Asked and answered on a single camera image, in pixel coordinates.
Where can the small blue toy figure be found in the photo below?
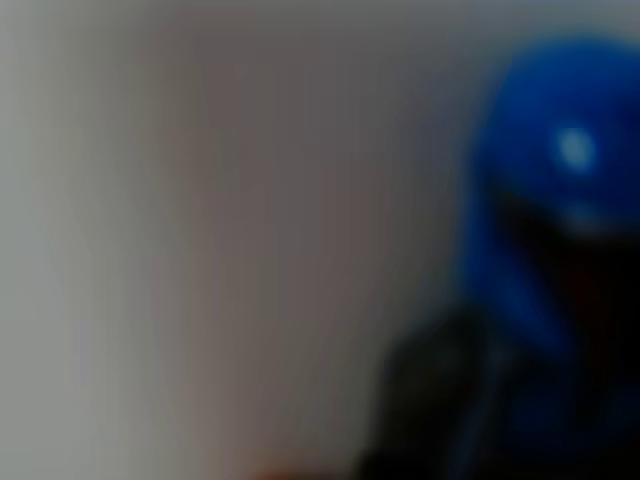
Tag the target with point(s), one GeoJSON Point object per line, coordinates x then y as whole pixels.
{"type": "Point", "coordinates": [545, 190]}

